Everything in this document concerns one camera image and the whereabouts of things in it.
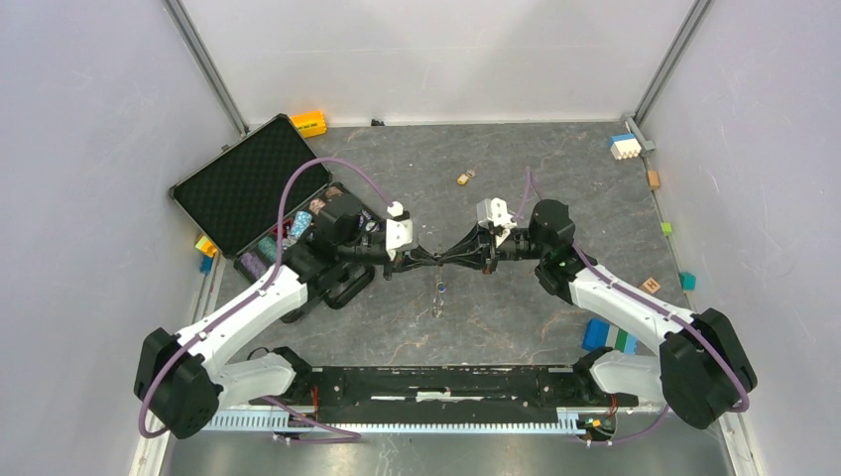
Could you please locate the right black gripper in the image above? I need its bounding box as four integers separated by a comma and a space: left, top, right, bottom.
438, 221, 548, 275

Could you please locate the large metal keyring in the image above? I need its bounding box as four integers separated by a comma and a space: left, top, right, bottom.
431, 277, 447, 317

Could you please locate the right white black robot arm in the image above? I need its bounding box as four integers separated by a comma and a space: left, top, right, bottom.
435, 198, 758, 429

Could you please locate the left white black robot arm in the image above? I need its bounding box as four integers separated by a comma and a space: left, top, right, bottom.
134, 193, 417, 439

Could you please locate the blue green white block stack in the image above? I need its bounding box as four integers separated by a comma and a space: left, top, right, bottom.
581, 318, 638, 355

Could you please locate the black poker chip case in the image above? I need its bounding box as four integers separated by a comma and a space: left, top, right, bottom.
170, 114, 376, 323

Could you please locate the orange toy block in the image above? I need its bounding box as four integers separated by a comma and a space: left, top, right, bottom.
290, 110, 327, 138

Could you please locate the wooden letter cube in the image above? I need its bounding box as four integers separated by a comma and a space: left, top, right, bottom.
640, 278, 661, 295

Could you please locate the blue white toy block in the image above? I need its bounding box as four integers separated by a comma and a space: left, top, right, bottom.
610, 133, 643, 161

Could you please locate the small brown wooden block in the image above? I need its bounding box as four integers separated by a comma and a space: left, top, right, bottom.
647, 170, 661, 190

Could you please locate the yellow orange blue block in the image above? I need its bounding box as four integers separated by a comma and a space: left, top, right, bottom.
194, 235, 218, 275

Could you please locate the small teal cube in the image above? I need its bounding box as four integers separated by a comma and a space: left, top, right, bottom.
678, 271, 696, 292

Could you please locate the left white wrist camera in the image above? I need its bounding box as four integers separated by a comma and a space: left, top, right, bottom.
385, 218, 417, 261

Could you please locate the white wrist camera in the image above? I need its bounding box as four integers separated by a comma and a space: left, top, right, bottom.
476, 197, 517, 246
385, 218, 417, 261

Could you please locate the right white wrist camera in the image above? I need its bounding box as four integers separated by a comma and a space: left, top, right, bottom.
476, 197, 517, 246

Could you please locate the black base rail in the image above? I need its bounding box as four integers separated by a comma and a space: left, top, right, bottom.
280, 365, 639, 423

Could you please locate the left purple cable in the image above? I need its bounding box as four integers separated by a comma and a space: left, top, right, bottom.
138, 157, 405, 440

